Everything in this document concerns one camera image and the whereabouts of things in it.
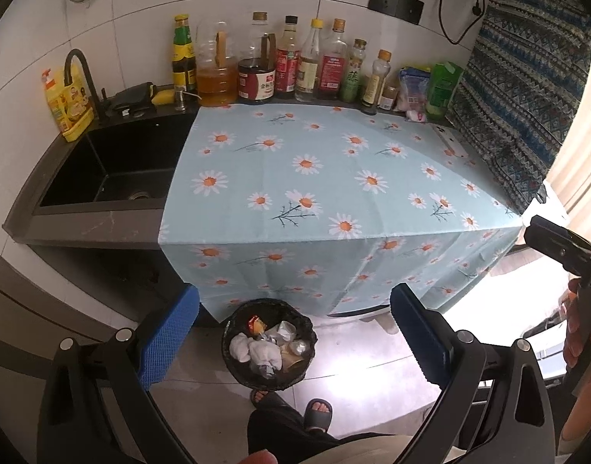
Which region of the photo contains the white tissue wad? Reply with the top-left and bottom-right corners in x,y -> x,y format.
228,333 -> 283,371

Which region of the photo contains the black trash bin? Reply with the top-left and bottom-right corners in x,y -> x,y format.
222,299 -> 317,391

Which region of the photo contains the black kitchen sink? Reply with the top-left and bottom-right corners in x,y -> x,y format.
3,106 -> 198,249

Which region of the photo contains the black kitchen faucet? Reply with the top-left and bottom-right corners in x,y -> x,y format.
64,48 -> 109,126

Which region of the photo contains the person's right hand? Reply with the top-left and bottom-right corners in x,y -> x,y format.
563,278 -> 584,369

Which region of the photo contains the person's left hand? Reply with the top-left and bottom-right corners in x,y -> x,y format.
239,449 -> 279,464

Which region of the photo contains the black sandal foot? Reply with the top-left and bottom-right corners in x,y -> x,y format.
304,398 -> 333,433

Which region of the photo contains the daisy print blue tablecloth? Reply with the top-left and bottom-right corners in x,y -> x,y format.
158,104 -> 523,320

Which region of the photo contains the patterned blue curtain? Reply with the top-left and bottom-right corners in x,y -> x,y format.
447,0 -> 591,213

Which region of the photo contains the green carton box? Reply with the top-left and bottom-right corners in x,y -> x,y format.
425,61 -> 463,119

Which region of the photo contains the clear snack bag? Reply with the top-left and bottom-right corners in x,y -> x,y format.
395,67 -> 431,112

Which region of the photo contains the black yellow sponge brush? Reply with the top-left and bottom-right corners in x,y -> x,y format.
107,82 -> 175,116

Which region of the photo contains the yellow dish soap pouch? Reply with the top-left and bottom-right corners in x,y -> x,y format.
42,65 -> 94,143

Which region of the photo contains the metal soap dispenser pump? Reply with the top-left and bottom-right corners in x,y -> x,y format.
174,85 -> 201,112

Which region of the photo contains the green label pepper oil bottle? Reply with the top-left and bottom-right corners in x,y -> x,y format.
339,39 -> 366,104

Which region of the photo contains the small yellow cap oil bottle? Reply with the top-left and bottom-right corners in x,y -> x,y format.
360,49 -> 392,115

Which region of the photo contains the clear vinegar bottle yellow cap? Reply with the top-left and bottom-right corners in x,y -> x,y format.
295,18 -> 324,102

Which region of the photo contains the red label clear bottle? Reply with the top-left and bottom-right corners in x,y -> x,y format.
316,18 -> 348,99

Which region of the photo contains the green label yellow cap bottle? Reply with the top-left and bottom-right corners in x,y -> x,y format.
172,14 -> 197,93

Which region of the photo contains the dark soy sauce jug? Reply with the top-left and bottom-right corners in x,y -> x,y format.
238,12 -> 276,105

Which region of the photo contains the large cooking oil jug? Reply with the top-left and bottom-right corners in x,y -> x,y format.
196,18 -> 238,107

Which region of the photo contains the red label sauce bottle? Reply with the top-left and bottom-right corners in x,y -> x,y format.
274,15 -> 300,99

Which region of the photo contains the black wall socket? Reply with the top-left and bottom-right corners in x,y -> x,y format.
366,0 -> 424,25

